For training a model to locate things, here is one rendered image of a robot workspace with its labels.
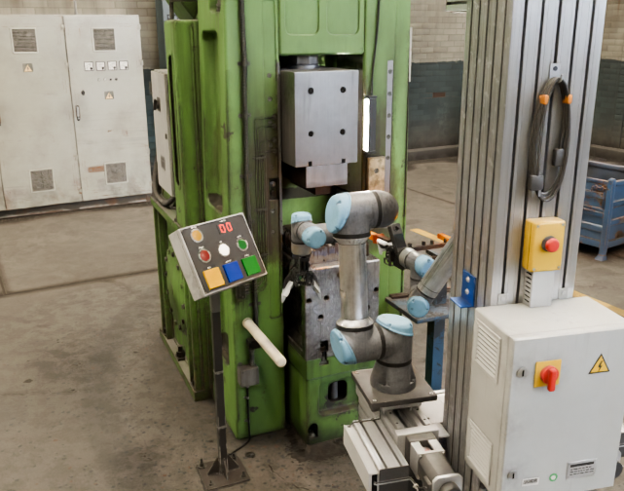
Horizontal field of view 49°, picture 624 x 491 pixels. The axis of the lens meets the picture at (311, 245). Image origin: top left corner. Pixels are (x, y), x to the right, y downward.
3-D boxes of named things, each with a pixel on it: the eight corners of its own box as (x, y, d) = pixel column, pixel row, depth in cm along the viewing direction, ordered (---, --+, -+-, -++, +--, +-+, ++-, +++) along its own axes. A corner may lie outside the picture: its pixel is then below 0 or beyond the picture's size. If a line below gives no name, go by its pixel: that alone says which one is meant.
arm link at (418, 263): (419, 283, 245) (420, 259, 242) (403, 274, 254) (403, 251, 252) (438, 279, 248) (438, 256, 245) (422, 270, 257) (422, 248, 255)
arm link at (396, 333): (419, 359, 222) (421, 321, 218) (382, 367, 217) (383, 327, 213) (401, 345, 233) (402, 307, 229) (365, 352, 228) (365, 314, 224)
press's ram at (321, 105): (374, 161, 312) (376, 69, 300) (295, 168, 298) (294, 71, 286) (334, 147, 349) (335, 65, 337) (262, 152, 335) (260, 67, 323)
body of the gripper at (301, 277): (294, 288, 257) (294, 258, 253) (290, 281, 265) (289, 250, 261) (314, 286, 258) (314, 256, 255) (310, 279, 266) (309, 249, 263)
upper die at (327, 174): (347, 184, 310) (347, 163, 307) (306, 188, 302) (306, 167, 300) (310, 168, 347) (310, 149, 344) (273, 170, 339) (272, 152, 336)
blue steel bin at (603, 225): (655, 245, 641) (666, 169, 619) (602, 261, 599) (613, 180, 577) (547, 218, 736) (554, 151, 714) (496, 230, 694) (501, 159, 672)
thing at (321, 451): (402, 448, 333) (402, 446, 333) (290, 478, 312) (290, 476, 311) (364, 409, 368) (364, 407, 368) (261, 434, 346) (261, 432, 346)
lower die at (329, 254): (346, 259, 321) (347, 242, 318) (307, 265, 313) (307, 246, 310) (311, 236, 357) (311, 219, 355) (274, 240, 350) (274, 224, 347)
